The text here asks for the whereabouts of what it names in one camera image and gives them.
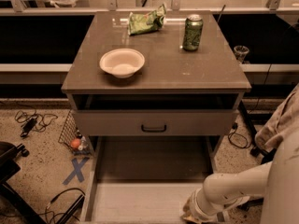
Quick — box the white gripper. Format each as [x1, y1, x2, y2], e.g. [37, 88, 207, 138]
[181, 188, 229, 224]

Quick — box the grey drawer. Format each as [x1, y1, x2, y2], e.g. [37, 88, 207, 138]
[72, 93, 241, 137]
[81, 136, 212, 224]

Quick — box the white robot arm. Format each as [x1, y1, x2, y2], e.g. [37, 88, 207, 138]
[182, 132, 299, 224]

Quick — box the grey drawer cabinet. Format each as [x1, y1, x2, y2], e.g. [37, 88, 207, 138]
[62, 11, 250, 154]

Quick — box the black table leg right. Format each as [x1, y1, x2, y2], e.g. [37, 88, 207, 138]
[238, 100, 263, 158]

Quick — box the blue tape cross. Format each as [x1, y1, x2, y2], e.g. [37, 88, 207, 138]
[63, 157, 90, 185]

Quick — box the orange ball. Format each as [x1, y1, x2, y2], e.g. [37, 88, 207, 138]
[70, 138, 80, 149]

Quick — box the white paper bowl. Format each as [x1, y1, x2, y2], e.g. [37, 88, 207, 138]
[99, 49, 145, 78]

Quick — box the clear plastic cup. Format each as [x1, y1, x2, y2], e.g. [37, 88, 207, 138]
[234, 45, 249, 63]

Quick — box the black office chair left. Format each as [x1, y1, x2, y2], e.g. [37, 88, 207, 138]
[0, 141, 46, 224]

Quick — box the green soda can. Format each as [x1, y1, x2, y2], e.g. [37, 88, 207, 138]
[182, 14, 204, 51]

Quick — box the green chip bag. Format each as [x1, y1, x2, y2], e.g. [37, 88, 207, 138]
[128, 4, 167, 35]

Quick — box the black cable right floor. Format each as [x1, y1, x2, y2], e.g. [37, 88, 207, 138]
[227, 122, 253, 149]

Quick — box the wire basket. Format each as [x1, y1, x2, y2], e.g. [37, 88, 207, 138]
[58, 111, 90, 155]

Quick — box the black cable on floor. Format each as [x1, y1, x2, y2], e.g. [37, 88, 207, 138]
[43, 188, 90, 224]

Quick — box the black power adapter with cable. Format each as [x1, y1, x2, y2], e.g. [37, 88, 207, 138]
[15, 110, 58, 138]

